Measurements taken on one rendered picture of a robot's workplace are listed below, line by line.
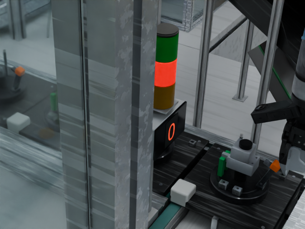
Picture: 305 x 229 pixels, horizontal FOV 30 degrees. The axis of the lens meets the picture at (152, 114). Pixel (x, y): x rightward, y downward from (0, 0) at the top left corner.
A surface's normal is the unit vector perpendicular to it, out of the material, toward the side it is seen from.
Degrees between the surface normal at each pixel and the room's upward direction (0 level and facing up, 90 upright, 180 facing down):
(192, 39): 0
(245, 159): 90
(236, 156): 90
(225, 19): 0
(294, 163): 93
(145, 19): 90
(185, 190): 0
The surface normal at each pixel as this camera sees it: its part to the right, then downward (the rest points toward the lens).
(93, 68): -0.51, 0.46
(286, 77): 0.56, -0.31
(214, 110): 0.04, -0.83
